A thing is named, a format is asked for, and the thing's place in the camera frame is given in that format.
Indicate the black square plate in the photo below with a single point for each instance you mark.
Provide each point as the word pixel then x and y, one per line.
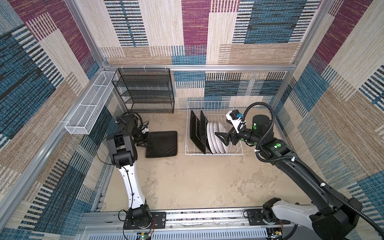
pixel 162 144
pixel 204 136

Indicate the floral square plate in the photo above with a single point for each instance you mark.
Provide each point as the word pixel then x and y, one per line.
pixel 196 133

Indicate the black mesh shelf rack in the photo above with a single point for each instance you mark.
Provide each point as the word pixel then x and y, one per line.
pixel 145 90

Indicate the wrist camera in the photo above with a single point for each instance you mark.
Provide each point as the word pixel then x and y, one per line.
pixel 145 130
pixel 237 120

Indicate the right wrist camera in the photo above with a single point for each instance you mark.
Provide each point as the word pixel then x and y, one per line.
pixel 237 120

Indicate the white round plate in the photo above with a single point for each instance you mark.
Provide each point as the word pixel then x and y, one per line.
pixel 218 144
pixel 223 130
pixel 210 140

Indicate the white wire dish rack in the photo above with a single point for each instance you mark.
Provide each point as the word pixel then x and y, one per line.
pixel 215 112

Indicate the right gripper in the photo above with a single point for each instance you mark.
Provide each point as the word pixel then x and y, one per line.
pixel 232 134

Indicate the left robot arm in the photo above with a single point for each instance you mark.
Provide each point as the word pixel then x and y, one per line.
pixel 132 132

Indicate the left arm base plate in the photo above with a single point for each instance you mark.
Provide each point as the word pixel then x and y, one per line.
pixel 145 221

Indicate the white wire wall basket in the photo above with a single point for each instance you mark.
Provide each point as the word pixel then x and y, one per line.
pixel 88 111

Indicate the aluminium mounting rail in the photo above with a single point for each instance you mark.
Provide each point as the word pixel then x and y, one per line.
pixel 193 224

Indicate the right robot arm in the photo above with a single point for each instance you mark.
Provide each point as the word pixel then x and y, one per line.
pixel 332 217

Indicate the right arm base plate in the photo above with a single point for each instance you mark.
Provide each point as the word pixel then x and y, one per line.
pixel 262 217

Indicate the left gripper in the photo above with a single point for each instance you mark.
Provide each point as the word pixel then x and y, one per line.
pixel 146 139

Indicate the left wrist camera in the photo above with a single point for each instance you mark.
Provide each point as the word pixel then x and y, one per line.
pixel 145 130

